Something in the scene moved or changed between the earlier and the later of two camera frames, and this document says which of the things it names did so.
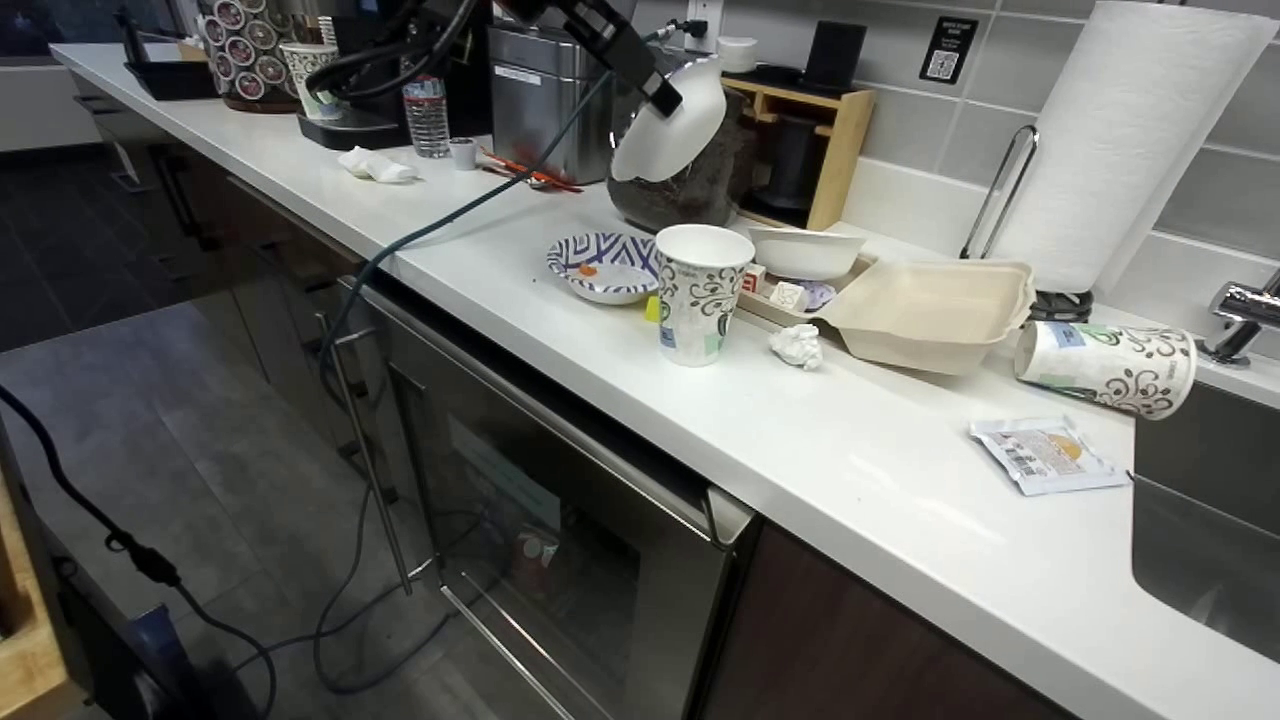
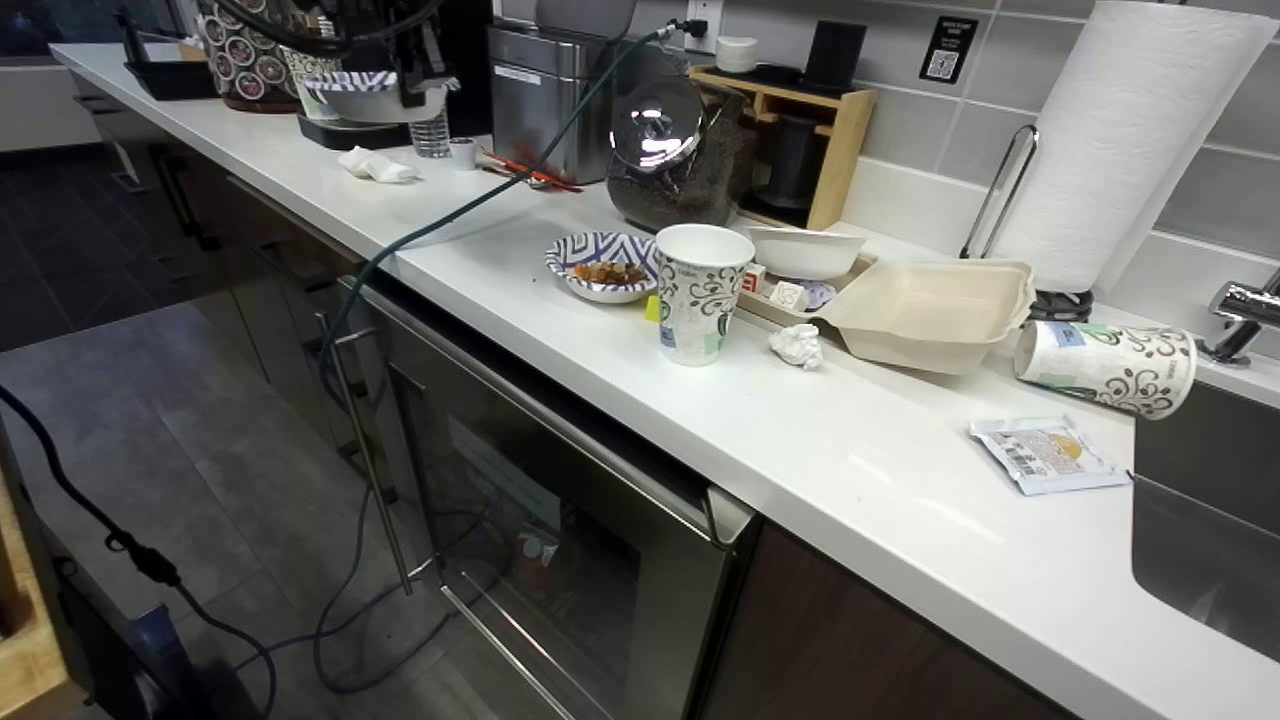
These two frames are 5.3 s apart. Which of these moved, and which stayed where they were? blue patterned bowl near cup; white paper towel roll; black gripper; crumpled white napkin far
Moved: black gripper
Stayed: blue patterned bowl near cup; crumpled white napkin far; white paper towel roll
